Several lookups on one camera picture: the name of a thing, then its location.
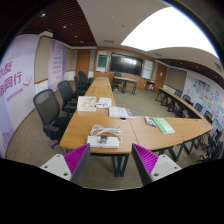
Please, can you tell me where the white power strip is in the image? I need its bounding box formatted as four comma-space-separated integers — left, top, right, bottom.
87, 136, 119, 148

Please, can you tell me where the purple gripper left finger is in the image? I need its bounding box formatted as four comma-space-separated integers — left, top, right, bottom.
41, 144, 90, 184

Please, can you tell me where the black office chair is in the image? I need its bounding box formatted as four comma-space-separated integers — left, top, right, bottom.
58, 80, 77, 116
33, 89, 70, 148

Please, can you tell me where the right wooden table row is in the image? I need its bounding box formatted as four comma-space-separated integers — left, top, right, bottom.
155, 87, 214, 158

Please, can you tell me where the green folder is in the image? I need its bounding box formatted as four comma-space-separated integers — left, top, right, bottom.
153, 118, 174, 134

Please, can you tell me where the small box with pens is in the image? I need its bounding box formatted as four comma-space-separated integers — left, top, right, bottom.
144, 116, 156, 127

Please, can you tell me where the black office chair near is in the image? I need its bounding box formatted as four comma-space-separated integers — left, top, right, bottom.
33, 89, 70, 148

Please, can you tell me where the white coiled cable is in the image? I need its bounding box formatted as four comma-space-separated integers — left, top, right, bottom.
89, 124, 123, 138

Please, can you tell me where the large wall screen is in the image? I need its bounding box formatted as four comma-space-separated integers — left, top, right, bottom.
110, 53, 143, 76

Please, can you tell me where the front wooden desk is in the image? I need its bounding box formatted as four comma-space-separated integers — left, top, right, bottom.
112, 76, 138, 95

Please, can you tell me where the white paper stack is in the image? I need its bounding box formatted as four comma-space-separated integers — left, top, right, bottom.
96, 97, 112, 108

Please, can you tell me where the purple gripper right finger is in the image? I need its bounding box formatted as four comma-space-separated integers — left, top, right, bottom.
132, 144, 181, 185

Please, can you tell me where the long wooden table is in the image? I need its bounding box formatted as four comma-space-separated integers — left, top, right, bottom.
59, 76, 138, 178

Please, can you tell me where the dark charger plug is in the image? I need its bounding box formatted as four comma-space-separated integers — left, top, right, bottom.
100, 135, 108, 144

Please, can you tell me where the white book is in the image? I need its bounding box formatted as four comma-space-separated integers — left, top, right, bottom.
109, 107, 134, 118

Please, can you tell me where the purple wall banner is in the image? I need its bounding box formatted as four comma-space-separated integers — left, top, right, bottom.
0, 34, 39, 158

